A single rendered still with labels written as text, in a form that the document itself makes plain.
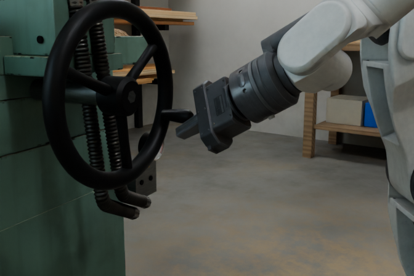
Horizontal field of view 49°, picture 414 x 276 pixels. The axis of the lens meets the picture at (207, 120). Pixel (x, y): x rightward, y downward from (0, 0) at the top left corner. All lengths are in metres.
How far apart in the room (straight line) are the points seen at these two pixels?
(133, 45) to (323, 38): 0.53
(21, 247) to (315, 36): 0.59
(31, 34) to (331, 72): 0.45
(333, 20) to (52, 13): 0.40
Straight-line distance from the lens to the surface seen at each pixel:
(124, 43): 1.01
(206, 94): 0.73
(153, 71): 4.02
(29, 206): 0.86
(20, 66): 0.76
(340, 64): 0.67
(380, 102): 1.02
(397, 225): 1.12
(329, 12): 0.62
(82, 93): 0.74
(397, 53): 0.89
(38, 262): 0.90
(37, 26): 0.76
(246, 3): 4.39
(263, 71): 0.65
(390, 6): 0.63
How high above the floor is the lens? 0.90
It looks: 11 degrees down
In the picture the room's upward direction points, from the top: straight up
